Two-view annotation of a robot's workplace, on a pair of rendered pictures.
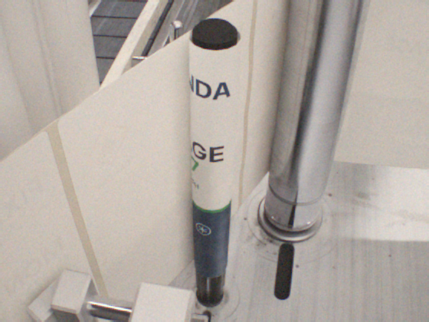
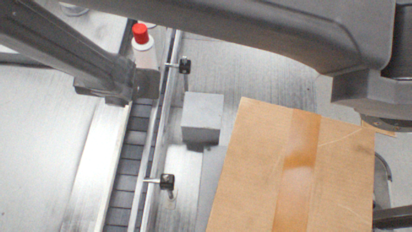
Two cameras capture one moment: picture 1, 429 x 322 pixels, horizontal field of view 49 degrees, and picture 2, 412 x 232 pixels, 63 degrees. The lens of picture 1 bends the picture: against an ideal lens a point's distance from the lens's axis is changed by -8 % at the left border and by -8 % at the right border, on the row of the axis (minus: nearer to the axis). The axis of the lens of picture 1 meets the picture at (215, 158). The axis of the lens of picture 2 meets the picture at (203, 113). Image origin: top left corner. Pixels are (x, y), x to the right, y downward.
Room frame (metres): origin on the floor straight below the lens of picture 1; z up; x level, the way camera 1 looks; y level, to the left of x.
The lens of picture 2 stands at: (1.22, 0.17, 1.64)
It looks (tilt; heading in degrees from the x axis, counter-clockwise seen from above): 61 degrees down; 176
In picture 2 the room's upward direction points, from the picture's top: 2 degrees clockwise
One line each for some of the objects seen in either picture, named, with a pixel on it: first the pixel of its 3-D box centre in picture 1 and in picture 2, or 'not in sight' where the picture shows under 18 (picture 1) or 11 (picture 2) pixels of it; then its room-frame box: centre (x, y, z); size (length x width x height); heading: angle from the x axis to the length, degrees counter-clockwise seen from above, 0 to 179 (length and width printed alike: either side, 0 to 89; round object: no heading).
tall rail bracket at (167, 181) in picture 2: not in sight; (159, 187); (1.01, 0.10, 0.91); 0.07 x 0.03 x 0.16; 82
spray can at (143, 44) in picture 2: not in sight; (146, 57); (0.70, 0.07, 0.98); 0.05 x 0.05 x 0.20
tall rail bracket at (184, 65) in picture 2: not in sight; (177, 75); (0.71, 0.14, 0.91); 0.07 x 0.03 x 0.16; 82
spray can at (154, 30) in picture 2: not in sight; (151, 36); (0.63, 0.08, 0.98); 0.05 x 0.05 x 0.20
